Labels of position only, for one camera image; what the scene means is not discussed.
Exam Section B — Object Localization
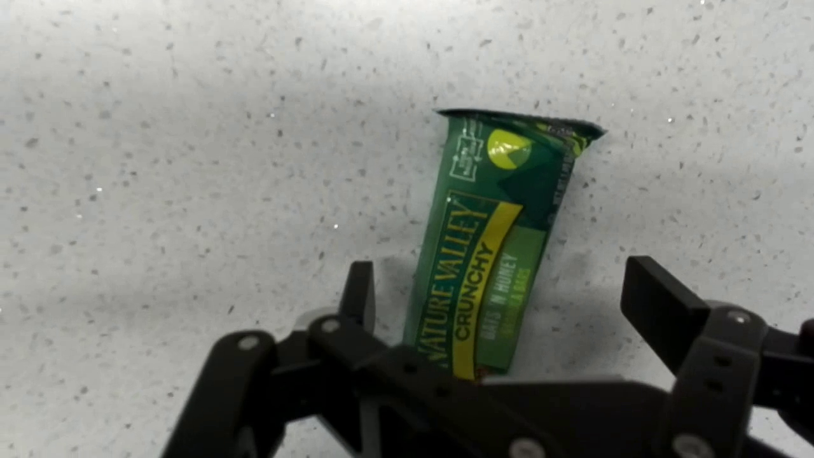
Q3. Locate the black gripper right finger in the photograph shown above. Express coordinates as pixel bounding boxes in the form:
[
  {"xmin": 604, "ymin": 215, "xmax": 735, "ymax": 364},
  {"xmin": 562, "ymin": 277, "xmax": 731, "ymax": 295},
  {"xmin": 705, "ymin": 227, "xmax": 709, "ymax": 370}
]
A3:
[{"xmin": 620, "ymin": 255, "xmax": 814, "ymax": 458}]

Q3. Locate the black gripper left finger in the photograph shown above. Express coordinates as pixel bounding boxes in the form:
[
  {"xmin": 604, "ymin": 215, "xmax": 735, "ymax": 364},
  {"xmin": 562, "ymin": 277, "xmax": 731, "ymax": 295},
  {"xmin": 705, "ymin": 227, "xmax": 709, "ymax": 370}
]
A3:
[{"xmin": 160, "ymin": 263, "xmax": 560, "ymax": 458}]

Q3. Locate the green protein bar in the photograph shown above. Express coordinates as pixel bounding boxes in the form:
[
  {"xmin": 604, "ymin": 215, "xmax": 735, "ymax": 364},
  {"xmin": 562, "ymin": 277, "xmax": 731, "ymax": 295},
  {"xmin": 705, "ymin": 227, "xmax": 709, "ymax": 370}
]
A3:
[{"xmin": 405, "ymin": 110, "xmax": 603, "ymax": 381}]

